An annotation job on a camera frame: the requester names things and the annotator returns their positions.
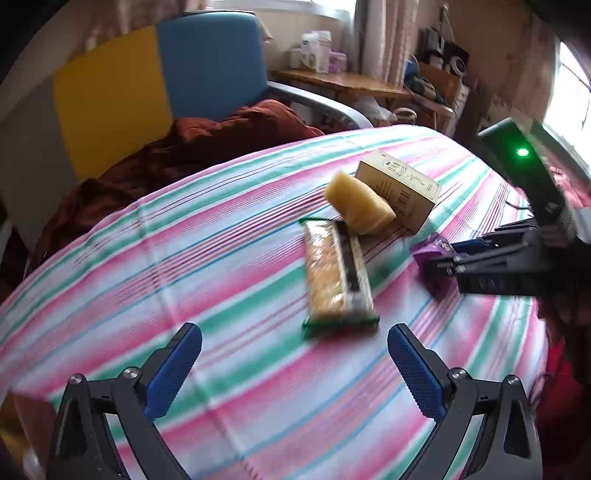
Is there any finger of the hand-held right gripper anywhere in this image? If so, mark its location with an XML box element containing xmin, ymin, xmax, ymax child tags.
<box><xmin>450</xmin><ymin>220</ymin><xmax>539</xmax><ymax>257</ymax></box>
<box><xmin>422</xmin><ymin>253</ymin><xmax>550</xmax><ymax>280</ymax></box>

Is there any yellow sponge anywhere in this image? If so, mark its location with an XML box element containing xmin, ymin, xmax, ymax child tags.
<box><xmin>323</xmin><ymin>170</ymin><xmax>397</xmax><ymax>236</ymax></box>

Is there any blue yellow grey armchair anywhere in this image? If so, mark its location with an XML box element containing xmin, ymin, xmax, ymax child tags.
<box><xmin>0</xmin><ymin>10</ymin><xmax>375</xmax><ymax>259</ymax></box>

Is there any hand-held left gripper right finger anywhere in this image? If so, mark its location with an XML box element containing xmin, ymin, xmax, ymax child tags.
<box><xmin>387</xmin><ymin>323</ymin><xmax>543</xmax><ymax>480</ymax></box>

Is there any pink patterned curtain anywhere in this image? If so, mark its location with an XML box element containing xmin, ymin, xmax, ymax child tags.
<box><xmin>85</xmin><ymin>0</ymin><xmax>213</xmax><ymax>35</ymax></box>
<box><xmin>355</xmin><ymin>0</ymin><xmax>419</xmax><ymax>88</ymax></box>

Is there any white plastic bag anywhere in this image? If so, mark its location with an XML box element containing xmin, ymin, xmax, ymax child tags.
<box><xmin>369</xmin><ymin>104</ymin><xmax>419</xmax><ymax>125</ymax></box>

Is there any wooden side table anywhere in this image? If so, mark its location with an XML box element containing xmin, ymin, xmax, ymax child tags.
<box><xmin>272</xmin><ymin>68</ymin><xmax>414</xmax><ymax>109</ymax></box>

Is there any pink green striped sheet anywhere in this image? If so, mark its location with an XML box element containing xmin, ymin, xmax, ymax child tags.
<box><xmin>0</xmin><ymin>124</ymin><xmax>555</xmax><ymax>480</ymax></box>

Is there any purple packet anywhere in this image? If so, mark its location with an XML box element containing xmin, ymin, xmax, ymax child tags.
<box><xmin>411</xmin><ymin>233</ymin><xmax>460</xmax><ymax>296</ymax></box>

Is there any beige cardboard box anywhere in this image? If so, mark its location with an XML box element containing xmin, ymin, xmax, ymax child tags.
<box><xmin>355</xmin><ymin>148</ymin><xmax>441</xmax><ymax>234</ymax></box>

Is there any pink garment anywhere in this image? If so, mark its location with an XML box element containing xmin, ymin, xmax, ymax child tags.
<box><xmin>549</xmin><ymin>166</ymin><xmax>591</xmax><ymax>208</ymax></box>

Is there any rust brown blanket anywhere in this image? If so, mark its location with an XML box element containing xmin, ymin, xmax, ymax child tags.
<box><xmin>30</xmin><ymin>99</ymin><xmax>326</xmax><ymax>268</ymax></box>

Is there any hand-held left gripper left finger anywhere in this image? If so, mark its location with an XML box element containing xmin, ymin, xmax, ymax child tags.
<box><xmin>46</xmin><ymin>322</ymin><xmax>204</xmax><ymax>480</ymax></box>

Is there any red garment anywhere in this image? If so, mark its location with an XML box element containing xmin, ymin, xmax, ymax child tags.
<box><xmin>531</xmin><ymin>337</ymin><xmax>591</xmax><ymax>480</ymax></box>

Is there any window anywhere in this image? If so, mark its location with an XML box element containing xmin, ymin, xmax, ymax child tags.
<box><xmin>542</xmin><ymin>41</ymin><xmax>591</xmax><ymax>162</ymax></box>

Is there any snack packet with black stripe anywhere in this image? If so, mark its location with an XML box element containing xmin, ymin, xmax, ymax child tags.
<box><xmin>299</xmin><ymin>217</ymin><xmax>380</xmax><ymax>340</ymax></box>

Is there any wooden side shelf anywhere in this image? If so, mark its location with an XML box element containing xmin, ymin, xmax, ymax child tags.
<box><xmin>406</xmin><ymin>60</ymin><xmax>472</xmax><ymax>139</ymax></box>

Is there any white carton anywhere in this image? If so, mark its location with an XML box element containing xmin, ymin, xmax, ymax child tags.
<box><xmin>300</xmin><ymin>30</ymin><xmax>333</xmax><ymax>72</ymax></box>

